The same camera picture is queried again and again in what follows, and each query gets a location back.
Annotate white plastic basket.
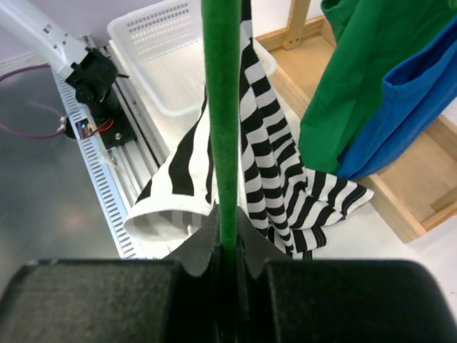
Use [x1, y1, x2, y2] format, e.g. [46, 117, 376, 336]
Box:
[107, 1, 276, 116]

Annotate blue tank top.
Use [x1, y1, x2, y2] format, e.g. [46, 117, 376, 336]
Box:
[336, 20, 456, 179]

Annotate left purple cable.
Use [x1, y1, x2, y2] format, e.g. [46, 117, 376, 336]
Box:
[0, 62, 115, 140]

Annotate white slotted cable duct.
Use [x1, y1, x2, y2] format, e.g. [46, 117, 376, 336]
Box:
[51, 71, 144, 259]

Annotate black white striped tank top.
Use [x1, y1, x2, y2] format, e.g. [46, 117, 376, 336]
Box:
[124, 1, 373, 259]

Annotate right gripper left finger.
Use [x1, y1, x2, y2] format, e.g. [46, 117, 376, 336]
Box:
[1, 209, 220, 342]

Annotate green hanger with striped top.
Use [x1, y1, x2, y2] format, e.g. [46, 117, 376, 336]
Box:
[201, 0, 239, 343]

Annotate green tank top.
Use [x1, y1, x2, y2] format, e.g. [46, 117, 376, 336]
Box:
[298, 1, 456, 174]

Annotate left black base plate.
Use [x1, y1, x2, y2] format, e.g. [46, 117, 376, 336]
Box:
[96, 106, 136, 149]

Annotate aluminium mounting rail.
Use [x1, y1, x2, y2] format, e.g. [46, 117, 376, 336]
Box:
[96, 45, 167, 207]

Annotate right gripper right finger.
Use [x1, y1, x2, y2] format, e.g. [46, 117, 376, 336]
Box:
[237, 211, 456, 342]

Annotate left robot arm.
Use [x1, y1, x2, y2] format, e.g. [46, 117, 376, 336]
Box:
[1, 1, 121, 122]

